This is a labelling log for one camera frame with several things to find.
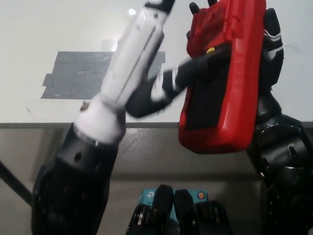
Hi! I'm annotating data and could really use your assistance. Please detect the white and black left hand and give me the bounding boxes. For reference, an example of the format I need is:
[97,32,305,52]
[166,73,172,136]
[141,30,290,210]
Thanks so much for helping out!
[73,0,204,144]

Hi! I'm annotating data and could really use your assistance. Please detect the black right hand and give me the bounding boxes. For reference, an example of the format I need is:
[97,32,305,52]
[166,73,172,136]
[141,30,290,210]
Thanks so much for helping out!
[189,0,285,125]

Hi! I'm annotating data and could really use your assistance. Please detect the red and black multimeter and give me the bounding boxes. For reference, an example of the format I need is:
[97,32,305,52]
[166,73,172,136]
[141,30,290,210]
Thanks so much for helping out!
[178,0,267,154]

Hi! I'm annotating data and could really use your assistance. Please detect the black and teal robot body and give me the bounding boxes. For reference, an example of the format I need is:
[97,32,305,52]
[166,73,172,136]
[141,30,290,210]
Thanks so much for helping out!
[126,184,234,235]

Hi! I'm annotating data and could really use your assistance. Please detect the black diagonal table leg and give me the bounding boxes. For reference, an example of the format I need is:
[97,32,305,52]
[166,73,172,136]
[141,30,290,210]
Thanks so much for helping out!
[0,159,34,209]

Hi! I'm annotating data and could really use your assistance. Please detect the grey duct tape patch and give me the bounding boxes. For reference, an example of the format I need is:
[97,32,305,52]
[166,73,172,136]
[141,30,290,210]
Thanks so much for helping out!
[40,50,167,100]

